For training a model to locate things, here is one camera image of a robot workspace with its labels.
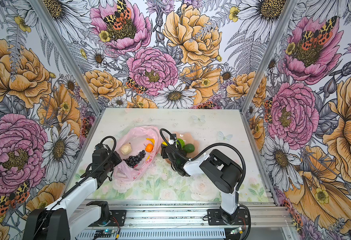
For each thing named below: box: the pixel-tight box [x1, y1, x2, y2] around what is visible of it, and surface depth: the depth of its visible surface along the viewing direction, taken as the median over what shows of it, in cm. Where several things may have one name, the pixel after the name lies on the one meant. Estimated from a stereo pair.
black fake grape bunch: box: [122, 150, 146, 168], surface depth 93 cm
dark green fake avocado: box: [184, 143, 195, 154], surface depth 96 cm
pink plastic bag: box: [113, 125, 162, 184], surface depth 96 cm
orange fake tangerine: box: [145, 143, 154, 153], surface depth 99 cm
